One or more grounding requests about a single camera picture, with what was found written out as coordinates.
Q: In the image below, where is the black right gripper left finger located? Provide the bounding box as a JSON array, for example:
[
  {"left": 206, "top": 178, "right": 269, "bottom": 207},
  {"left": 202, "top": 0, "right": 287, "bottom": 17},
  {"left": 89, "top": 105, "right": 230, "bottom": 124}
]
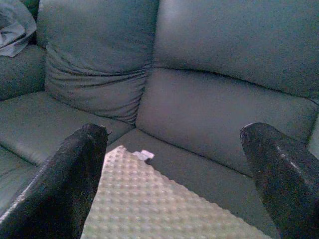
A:
[{"left": 0, "top": 122, "right": 109, "bottom": 239}]

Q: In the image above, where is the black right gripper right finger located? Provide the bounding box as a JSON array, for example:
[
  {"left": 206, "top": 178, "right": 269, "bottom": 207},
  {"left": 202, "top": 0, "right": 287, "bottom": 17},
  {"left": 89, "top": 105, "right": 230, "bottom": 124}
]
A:
[{"left": 239, "top": 121, "right": 319, "bottom": 239}]

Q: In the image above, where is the beige textured pillow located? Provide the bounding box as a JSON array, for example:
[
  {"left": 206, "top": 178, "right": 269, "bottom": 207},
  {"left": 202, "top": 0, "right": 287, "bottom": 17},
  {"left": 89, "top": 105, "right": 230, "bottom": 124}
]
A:
[{"left": 81, "top": 145, "right": 272, "bottom": 239}]

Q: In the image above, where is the dark green sofa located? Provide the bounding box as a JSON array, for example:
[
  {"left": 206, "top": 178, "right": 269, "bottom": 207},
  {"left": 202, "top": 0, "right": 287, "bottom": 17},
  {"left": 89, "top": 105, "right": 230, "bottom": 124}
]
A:
[{"left": 0, "top": 0, "right": 319, "bottom": 239}]

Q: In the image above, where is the grey crumpled cloth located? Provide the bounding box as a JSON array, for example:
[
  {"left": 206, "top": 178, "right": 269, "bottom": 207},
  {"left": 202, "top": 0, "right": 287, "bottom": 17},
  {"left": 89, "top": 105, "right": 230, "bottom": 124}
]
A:
[{"left": 0, "top": 0, "right": 37, "bottom": 58}]

